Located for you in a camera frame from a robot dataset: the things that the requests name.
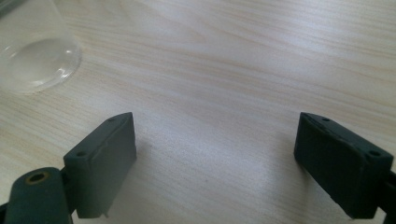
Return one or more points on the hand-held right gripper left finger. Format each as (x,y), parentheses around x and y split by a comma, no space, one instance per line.
(102,168)

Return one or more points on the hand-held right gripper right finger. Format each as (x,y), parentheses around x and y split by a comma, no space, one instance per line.
(339,161)

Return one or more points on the clear plastic cup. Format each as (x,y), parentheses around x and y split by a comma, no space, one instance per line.
(37,59)

